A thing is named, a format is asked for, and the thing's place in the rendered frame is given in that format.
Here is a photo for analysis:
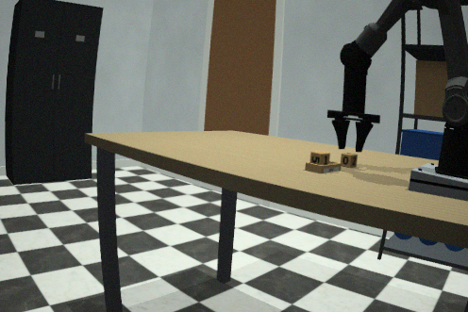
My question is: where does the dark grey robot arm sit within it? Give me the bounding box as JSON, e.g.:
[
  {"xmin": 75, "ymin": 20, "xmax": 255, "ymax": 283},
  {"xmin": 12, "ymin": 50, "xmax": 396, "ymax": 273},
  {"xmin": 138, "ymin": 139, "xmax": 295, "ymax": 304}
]
[{"xmin": 340, "ymin": 0, "xmax": 468, "ymax": 180}]

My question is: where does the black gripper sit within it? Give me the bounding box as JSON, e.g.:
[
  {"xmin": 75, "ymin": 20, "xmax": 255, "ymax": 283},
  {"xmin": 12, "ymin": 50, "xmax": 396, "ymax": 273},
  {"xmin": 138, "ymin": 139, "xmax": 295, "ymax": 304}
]
[{"xmin": 327, "ymin": 93, "xmax": 380, "ymax": 152}]

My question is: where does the tan wooden digit cube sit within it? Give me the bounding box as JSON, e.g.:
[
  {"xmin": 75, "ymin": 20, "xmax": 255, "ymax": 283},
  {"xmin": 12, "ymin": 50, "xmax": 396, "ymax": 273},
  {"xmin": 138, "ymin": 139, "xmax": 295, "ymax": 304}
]
[
  {"xmin": 309, "ymin": 151, "xmax": 330, "ymax": 165},
  {"xmin": 341, "ymin": 153, "xmax": 358, "ymax": 168}
]

